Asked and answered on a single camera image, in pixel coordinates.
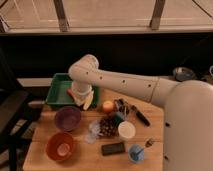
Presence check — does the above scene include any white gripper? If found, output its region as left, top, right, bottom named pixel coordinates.
left=71, top=83, right=93, bottom=106

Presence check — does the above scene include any yellow banana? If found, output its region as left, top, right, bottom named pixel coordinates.
left=83, top=91, right=94, bottom=111

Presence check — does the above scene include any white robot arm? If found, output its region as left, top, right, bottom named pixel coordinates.
left=68, top=55, right=213, bottom=171

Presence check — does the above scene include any purple bowl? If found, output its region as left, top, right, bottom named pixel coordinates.
left=54, top=106, right=81, bottom=132

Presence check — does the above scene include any red bowl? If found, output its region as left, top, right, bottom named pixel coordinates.
left=45, top=132, right=75, bottom=162

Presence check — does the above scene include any metal bowl in background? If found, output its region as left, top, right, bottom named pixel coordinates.
left=173, top=67, right=196, bottom=82

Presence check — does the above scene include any orange carrot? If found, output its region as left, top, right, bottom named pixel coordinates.
left=66, top=89, right=74, bottom=99

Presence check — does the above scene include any green plastic tray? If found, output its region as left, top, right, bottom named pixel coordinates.
left=45, top=73, right=101, bottom=110

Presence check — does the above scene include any apple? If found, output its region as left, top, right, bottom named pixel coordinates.
left=102, top=101, right=114, bottom=113

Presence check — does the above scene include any dark striped object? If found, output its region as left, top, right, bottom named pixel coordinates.
left=114, top=99, right=130, bottom=115

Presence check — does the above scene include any crumpled clear plastic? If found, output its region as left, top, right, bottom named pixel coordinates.
left=85, top=120, right=100, bottom=144

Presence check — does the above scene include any pine cone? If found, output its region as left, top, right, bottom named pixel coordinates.
left=100, top=117, right=116, bottom=137

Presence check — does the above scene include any green round object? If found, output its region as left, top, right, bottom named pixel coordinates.
left=113, top=115, right=123, bottom=126

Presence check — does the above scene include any white cup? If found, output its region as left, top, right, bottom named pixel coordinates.
left=118, top=121, right=136, bottom=140

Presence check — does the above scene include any black phone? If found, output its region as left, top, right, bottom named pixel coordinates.
left=101, top=142, right=125, bottom=156

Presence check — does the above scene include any black chair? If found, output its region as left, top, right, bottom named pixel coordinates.
left=0, top=48, right=41, bottom=171

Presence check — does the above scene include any blue cup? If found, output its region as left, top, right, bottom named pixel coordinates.
left=128, top=144, right=144, bottom=164

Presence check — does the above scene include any black handled knife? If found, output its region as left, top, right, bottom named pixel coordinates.
left=131, top=105, right=150, bottom=126

